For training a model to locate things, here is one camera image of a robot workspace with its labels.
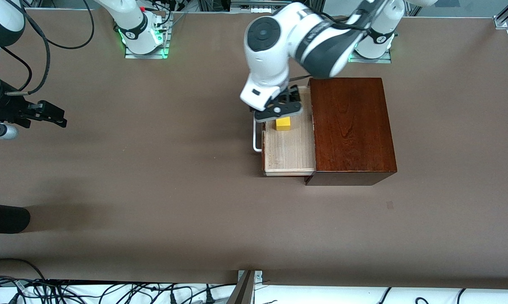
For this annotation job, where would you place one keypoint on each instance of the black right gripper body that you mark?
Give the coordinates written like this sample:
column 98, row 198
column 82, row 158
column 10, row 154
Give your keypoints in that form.
column 10, row 109

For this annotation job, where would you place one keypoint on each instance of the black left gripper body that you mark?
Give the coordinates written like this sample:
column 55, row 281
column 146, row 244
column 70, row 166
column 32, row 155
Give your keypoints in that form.
column 288, row 96

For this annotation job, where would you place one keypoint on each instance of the yellow wooden block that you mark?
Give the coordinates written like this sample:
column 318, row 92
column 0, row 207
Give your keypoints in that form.
column 283, row 124

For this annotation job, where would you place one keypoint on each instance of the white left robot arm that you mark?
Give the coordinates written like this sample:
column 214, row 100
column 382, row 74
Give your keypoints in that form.
column 266, row 50

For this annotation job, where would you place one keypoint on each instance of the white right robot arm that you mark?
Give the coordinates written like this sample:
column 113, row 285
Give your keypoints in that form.
column 131, row 25

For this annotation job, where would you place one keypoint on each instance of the dark brown wooden cabinet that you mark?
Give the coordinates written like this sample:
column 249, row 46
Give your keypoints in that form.
column 351, row 126

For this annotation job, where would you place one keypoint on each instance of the black cylindrical object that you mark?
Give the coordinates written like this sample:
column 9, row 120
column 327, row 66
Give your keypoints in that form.
column 5, row 218

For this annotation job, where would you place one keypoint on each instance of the brown table cover sheet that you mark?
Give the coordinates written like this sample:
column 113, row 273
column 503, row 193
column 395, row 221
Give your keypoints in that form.
column 152, row 190

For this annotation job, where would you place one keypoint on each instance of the grey metal bar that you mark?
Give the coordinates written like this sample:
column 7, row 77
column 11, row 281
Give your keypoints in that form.
column 242, row 293

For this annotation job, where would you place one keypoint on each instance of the silver metal bracket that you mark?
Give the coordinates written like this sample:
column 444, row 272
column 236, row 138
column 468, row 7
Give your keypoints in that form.
column 258, row 276

